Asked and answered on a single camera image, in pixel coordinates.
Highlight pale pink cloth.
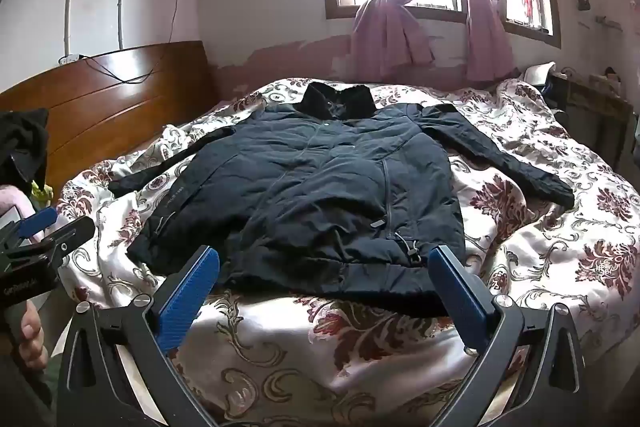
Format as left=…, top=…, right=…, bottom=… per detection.
left=0, top=184, right=37, bottom=220

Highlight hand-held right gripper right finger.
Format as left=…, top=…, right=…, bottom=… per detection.
left=427, top=245, right=587, bottom=427

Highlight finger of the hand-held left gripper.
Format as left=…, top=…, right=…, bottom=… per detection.
left=30, top=216, right=96, bottom=269
left=0, top=206, right=59, bottom=254

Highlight floral satin bedspread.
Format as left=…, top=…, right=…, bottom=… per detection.
left=52, top=74, right=640, bottom=427

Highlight thin black cable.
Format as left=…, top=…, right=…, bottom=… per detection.
left=82, top=0, right=181, bottom=86

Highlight wooden headboard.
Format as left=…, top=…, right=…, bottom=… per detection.
left=0, top=41, right=217, bottom=204

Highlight black clothes pile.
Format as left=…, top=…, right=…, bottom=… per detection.
left=0, top=107, right=51, bottom=204

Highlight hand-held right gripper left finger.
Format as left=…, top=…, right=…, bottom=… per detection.
left=57, top=246, right=221, bottom=427

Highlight yellow-green item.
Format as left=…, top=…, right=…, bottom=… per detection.
left=31, top=180, right=54, bottom=208

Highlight person's left hand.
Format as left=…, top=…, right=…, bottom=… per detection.
left=19, top=301, right=49, bottom=371

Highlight wooden desk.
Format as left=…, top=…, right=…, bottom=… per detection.
left=549, top=68, right=637, bottom=174

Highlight dark navy padded jacket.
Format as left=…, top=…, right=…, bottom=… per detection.
left=107, top=82, right=576, bottom=315

